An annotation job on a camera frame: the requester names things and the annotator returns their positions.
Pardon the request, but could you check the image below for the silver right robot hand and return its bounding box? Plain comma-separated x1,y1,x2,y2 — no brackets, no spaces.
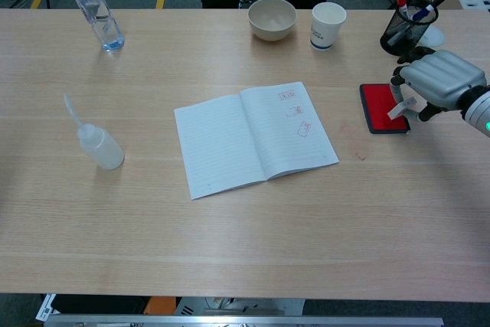
390,46,488,123

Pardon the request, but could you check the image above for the red and white stamp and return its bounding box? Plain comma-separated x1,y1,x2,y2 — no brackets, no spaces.
387,96,417,120

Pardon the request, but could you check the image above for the black mesh pen holder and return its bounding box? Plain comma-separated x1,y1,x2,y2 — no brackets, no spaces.
379,0,439,57

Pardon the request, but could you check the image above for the open lined notebook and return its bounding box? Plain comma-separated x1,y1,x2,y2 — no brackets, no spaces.
174,81,340,201

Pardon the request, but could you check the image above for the white round table grommet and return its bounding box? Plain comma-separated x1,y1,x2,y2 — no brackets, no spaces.
419,26,446,47

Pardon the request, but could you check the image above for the blue capped marker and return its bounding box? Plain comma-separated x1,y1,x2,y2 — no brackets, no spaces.
411,4,437,22

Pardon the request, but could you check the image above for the red ink pad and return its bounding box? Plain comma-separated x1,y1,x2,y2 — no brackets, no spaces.
358,83,411,136

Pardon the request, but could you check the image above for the white paper cup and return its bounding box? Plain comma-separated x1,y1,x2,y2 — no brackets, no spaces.
309,2,348,52

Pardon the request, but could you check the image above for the beige bowl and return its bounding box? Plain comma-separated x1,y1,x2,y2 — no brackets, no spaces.
247,0,298,42

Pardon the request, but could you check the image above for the white squeeze bottle with nozzle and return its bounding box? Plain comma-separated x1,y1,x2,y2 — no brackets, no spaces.
63,93,126,171

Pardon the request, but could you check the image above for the clear plastic water bottle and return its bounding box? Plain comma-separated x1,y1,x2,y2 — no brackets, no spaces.
70,0,126,53

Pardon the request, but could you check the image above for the orange part under table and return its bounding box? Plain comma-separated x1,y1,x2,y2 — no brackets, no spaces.
143,296,177,316

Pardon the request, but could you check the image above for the white printed sheet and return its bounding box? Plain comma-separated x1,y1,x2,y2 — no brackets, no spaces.
35,293,59,322

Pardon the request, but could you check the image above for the aluminium rail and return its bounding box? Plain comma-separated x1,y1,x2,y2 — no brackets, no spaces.
44,313,445,327

